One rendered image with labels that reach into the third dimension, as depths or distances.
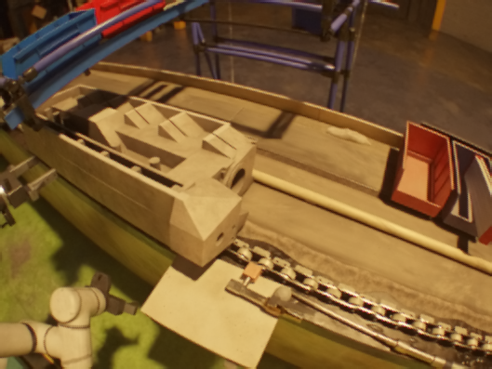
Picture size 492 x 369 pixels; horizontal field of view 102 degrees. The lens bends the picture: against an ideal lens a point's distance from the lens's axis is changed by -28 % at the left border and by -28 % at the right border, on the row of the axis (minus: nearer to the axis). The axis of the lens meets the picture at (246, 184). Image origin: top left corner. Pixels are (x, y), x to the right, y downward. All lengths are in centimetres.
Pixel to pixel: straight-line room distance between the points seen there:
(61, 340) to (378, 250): 90
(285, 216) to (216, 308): 36
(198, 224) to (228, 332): 25
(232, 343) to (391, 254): 52
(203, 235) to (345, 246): 44
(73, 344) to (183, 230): 42
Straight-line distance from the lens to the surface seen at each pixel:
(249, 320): 65
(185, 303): 68
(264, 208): 86
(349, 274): 80
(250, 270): 66
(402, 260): 88
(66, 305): 72
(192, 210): 57
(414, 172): 117
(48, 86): 84
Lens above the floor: 143
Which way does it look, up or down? 47 degrees down
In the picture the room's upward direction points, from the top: 1 degrees counter-clockwise
